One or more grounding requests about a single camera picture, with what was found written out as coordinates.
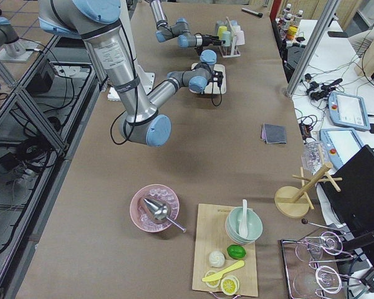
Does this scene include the green cup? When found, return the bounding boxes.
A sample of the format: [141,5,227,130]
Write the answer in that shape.
[221,31,231,47]

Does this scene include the yellow cup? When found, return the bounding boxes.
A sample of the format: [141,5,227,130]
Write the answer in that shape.
[217,26,228,39]

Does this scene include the grey translucent cup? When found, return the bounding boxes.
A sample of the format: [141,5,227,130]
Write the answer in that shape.
[214,21,224,34]

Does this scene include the pink cup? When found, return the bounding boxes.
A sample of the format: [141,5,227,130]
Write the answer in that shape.
[233,25,245,46]

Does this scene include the cream rabbit tray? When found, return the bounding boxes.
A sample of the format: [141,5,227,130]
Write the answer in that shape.
[188,64,226,95]

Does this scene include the black marker pen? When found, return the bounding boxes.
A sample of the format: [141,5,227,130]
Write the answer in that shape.
[241,7,263,18]

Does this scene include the grey folded cloth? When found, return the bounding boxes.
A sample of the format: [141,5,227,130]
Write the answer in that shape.
[261,123,287,144]

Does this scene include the upper teach pendant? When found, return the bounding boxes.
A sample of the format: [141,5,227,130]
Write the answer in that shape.
[328,91,370,131]

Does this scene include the teach pendant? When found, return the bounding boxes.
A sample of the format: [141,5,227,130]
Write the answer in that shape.
[320,128,364,170]
[328,91,370,131]

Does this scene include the clear plastic bag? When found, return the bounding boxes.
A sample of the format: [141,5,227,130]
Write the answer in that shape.
[301,141,323,173]

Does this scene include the lower teach pendant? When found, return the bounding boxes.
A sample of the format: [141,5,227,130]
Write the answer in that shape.
[320,128,364,170]

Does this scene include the wooden mug tree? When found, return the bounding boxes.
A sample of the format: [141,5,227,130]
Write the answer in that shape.
[274,146,342,219]

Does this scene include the metal ice scoop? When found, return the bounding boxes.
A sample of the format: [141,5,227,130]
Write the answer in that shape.
[139,196,186,233]

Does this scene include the stacked green bowls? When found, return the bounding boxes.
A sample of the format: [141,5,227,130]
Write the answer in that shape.
[225,206,264,245]

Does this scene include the white ceramic spoon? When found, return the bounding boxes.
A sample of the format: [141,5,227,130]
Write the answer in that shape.
[239,199,248,239]

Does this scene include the pink bowl with ice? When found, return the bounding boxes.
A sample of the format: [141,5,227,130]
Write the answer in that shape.
[130,184,180,232]

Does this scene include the black monitor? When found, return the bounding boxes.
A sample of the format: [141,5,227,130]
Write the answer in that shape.
[320,145,374,268]

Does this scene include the green lime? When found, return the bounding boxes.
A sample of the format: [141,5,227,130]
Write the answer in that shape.
[226,244,247,260]

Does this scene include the white steamed bun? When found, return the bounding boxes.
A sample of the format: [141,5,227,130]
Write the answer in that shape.
[208,250,226,268]

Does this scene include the yellow plastic knife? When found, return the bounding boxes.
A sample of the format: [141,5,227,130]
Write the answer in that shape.
[201,260,245,282]

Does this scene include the wooden cutting board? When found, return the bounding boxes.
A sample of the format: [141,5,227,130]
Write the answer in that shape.
[192,204,259,297]

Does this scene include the upper wine glass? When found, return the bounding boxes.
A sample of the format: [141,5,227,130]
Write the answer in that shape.
[295,231,343,262]

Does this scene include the wine glass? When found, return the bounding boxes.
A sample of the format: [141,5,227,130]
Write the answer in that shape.
[295,231,343,262]
[292,265,342,298]

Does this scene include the lemon slice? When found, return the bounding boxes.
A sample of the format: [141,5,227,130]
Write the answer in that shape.
[204,270,221,288]

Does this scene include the lemon half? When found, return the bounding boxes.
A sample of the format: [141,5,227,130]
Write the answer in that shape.
[220,275,240,296]

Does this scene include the lower wine glass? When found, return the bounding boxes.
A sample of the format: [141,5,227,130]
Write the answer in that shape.
[292,265,342,298]

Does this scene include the white wire cup rack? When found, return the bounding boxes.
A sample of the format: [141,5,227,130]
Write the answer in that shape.
[218,17,241,58]

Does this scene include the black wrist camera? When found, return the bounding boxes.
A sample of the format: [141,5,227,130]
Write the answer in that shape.
[213,71,224,86]

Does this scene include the black camera cable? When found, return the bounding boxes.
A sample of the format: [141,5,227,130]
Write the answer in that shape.
[210,67,224,107]

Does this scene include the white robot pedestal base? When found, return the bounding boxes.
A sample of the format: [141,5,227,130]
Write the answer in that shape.
[120,0,155,95]

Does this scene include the aluminium frame post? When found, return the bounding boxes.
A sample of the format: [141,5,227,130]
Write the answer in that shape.
[285,0,340,98]

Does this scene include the black wire glass rack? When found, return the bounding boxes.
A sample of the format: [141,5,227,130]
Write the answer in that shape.
[280,224,369,298]

